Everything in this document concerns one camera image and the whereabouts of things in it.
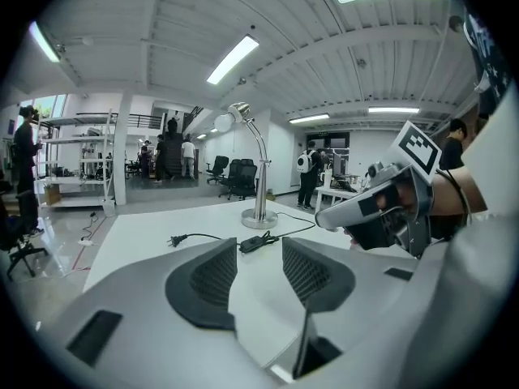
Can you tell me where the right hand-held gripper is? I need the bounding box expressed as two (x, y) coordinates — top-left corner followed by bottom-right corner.
(315, 120), (443, 259)

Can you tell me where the white metal shelf rack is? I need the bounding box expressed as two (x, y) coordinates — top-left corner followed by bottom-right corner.
(35, 109), (117, 210)

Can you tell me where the cardboard box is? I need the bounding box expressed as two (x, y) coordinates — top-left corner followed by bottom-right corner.
(43, 184), (62, 206)

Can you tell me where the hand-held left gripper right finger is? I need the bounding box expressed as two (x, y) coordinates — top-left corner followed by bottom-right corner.
(282, 237), (418, 389)

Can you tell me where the person's black star-print shirt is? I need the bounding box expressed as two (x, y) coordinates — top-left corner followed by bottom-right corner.
(461, 10), (513, 115)

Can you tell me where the silver metal stand base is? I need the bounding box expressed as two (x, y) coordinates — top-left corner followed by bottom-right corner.
(213, 101), (280, 230)

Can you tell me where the white desk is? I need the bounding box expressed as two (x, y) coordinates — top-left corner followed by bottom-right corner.
(315, 184), (368, 218)

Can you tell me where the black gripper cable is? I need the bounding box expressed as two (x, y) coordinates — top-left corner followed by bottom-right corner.
(435, 168), (474, 229)

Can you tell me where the person's right forearm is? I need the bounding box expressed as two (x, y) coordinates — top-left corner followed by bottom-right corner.
(429, 166), (488, 219)

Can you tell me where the black lamp power cable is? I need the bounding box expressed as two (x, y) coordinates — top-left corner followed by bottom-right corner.
(167, 212), (317, 255)

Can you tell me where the black office chair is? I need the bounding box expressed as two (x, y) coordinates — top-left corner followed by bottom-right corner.
(205, 155), (230, 185)
(0, 190), (50, 281)
(233, 160), (259, 201)
(218, 158), (244, 198)

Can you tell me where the person's right hand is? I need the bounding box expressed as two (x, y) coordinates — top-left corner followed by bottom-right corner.
(375, 182), (418, 212)

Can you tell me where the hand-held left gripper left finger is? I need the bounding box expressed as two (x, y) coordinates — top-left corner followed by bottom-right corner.
(40, 237), (291, 389)

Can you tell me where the person's white fabric garment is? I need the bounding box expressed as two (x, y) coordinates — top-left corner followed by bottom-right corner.
(421, 82), (519, 380)

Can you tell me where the red floor cable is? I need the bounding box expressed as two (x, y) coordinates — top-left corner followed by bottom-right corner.
(71, 219), (105, 273)

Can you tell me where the black mezzanine railing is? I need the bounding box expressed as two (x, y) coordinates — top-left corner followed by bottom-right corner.
(75, 112), (163, 130)

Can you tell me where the black staircase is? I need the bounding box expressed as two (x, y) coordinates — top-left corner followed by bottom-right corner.
(161, 106), (204, 180)

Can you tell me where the white backpack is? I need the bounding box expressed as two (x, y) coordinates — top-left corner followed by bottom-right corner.
(297, 150), (319, 173)

